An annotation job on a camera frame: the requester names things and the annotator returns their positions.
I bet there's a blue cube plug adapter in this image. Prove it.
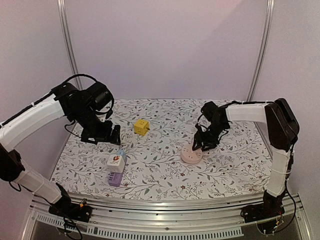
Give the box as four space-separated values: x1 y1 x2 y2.
116 149 127 164

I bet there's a round pink power strip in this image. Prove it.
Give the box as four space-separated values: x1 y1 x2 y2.
180 144 203 165

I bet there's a floral patterned tablecloth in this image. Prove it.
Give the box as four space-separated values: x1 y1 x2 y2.
50 99 272 201

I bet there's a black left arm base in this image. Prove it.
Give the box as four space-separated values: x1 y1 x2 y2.
48 183 93 223

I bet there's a yellow cube socket adapter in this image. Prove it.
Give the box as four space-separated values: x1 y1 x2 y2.
133 119 150 136

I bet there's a white cube socket adapter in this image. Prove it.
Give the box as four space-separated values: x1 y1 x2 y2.
106 154 126 173

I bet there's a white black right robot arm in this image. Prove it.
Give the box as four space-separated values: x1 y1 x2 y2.
191 98 300 218

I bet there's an aluminium table front rail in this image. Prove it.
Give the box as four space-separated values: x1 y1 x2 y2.
21 192 311 240

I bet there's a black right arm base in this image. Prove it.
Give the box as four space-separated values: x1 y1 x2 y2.
240 190 286 223

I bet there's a coiled white power cable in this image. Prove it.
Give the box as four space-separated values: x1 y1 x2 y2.
119 133 132 151

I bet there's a right aluminium frame post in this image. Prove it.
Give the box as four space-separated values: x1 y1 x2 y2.
246 0 275 102

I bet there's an aluminium frame post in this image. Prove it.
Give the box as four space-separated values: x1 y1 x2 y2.
57 0 78 75
246 0 275 102

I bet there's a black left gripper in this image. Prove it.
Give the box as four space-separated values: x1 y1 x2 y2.
71 105 121 145

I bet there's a purple power strip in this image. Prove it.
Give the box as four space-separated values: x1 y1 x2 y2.
107 172 123 188

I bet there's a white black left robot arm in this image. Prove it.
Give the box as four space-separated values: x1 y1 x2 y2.
0 74 121 217

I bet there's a left aluminium frame post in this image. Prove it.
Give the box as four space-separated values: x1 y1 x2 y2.
57 0 78 75

